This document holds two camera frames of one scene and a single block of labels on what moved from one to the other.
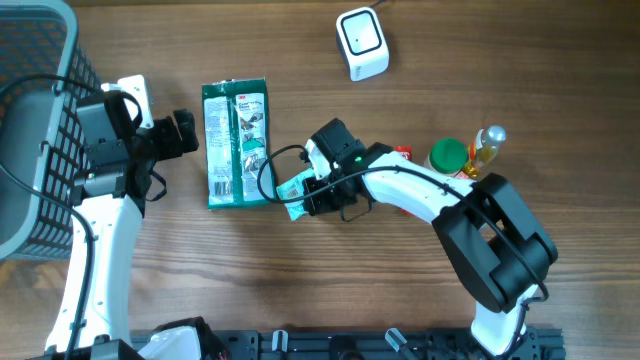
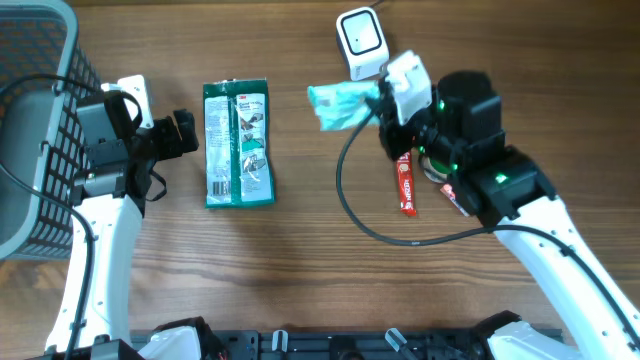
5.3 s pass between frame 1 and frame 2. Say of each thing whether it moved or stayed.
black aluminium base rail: stayed
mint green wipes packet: moved
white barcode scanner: stayed
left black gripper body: stayed
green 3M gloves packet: stayed
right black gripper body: moved
